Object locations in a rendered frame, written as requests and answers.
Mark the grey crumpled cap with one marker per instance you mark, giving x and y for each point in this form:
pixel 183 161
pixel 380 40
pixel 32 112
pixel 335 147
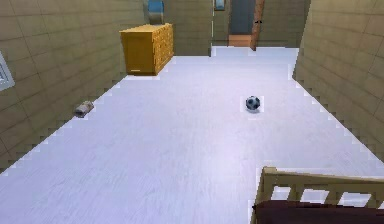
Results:
pixel 83 108

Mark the wooden bed with maroon cover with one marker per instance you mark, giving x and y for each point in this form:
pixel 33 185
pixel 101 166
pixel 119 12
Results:
pixel 316 203

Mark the black and white ball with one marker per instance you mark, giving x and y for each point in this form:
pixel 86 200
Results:
pixel 253 103

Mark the orange wooden chest of drawers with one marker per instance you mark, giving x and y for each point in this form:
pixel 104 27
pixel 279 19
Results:
pixel 143 50

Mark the brown room door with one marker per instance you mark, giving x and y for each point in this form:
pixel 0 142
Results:
pixel 257 25

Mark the small blue framed picture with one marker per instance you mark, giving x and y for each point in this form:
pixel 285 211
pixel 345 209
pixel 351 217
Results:
pixel 219 4

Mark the blue framed wall picture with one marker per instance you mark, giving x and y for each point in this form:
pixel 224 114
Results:
pixel 155 10

